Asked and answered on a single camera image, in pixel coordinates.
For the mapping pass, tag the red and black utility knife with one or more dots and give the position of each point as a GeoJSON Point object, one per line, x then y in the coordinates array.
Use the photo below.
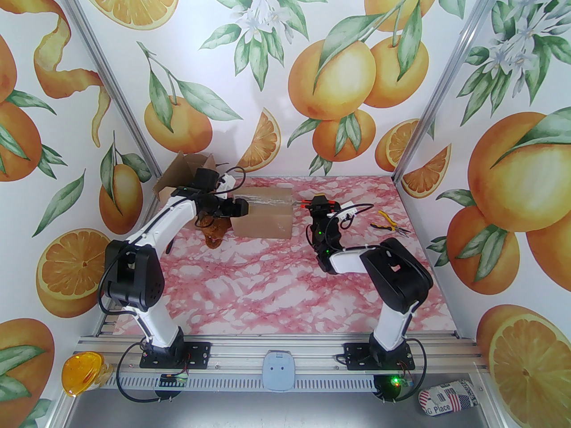
{"type": "Point", "coordinates": [304, 202]}

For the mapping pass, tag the brown plush toy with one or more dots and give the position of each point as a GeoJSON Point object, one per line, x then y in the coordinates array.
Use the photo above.
{"type": "Point", "coordinates": [214, 230]}

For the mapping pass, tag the printed brown cardboard box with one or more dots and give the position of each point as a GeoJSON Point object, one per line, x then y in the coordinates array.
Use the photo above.
{"type": "Point", "coordinates": [178, 172]}

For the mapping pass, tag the taped brown cardboard box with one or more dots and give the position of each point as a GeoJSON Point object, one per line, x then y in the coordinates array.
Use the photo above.
{"type": "Point", "coordinates": [267, 221]}

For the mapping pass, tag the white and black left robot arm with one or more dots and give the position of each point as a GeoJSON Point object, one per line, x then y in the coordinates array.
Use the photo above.
{"type": "Point", "coordinates": [160, 225]}

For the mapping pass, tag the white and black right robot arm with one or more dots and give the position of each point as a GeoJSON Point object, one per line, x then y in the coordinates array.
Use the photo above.
{"type": "Point", "coordinates": [397, 274]}

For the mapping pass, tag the small circuit board green light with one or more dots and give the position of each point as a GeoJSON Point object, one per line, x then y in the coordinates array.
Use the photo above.
{"type": "Point", "coordinates": [401, 381]}

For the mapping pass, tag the small blue circuit board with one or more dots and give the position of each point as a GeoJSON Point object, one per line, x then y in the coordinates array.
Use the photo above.
{"type": "Point", "coordinates": [174, 380]}

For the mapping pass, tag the flag print pouch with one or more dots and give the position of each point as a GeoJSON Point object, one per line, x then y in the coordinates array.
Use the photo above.
{"type": "Point", "coordinates": [446, 399]}

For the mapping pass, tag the orange translucent dome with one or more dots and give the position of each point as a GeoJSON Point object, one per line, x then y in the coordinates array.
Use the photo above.
{"type": "Point", "coordinates": [82, 370]}

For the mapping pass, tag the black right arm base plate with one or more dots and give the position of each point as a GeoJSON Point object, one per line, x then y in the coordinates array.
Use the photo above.
{"type": "Point", "coordinates": [354, 355]}

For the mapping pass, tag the aluminium corner post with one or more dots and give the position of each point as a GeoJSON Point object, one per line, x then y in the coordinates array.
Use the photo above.
{"type": "Point", "coordinates": [119, 88]}
{"type": "Point", "coordinates": [445, 83]}

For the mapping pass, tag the grey plastic mount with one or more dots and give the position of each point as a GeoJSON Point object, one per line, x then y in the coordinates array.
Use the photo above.
{"type": "Point", "coordinates": [278, 370]}

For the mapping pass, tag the aluminium frame rail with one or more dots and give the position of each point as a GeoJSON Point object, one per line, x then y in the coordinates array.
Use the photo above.
{"type": "Point", "coordinates": [241, 357]}

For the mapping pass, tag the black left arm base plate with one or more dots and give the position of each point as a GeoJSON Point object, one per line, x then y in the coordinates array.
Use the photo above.
{"type": "Point", "coordinates": [198, 354]}

